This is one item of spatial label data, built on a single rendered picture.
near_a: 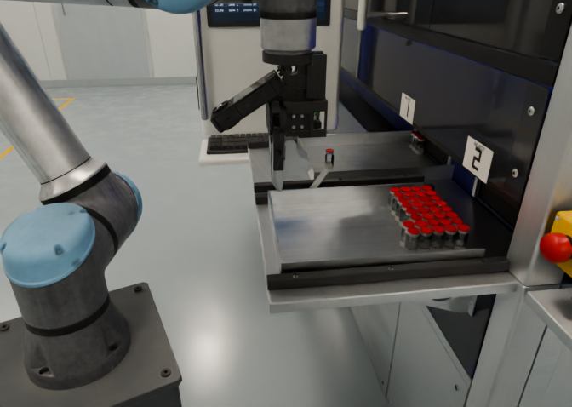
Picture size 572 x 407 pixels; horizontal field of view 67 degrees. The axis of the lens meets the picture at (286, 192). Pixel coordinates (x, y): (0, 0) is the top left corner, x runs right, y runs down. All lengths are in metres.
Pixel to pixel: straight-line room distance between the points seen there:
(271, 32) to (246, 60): 0.94
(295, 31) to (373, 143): 0.76
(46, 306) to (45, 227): 0.10
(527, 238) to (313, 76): 0.41
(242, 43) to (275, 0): 0.94
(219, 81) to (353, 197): 0.76
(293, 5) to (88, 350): 0.55
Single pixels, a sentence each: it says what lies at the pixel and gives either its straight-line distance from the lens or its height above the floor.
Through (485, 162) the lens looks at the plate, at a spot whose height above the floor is 1.03.
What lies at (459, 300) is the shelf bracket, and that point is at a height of 0.76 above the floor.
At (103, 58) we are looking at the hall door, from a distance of 6.33.
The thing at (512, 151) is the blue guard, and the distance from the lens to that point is 0.78.
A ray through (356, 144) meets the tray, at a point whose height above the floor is 0.88.
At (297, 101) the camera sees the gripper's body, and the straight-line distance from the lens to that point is 0.61.
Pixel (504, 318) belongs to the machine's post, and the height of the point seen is 0.80.
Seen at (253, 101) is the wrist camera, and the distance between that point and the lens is 0.61.
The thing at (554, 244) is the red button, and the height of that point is 1.01.
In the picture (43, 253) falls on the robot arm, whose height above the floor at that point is 1.01.
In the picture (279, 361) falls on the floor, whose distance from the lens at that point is 1.78.
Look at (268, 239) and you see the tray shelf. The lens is 0.81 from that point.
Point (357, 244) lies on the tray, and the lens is 0.80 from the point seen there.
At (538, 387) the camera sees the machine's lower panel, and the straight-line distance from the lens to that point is 0.99.
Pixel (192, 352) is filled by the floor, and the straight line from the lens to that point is 1.85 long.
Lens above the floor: 1.32
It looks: 27 degrees down
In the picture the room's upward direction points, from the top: straight up
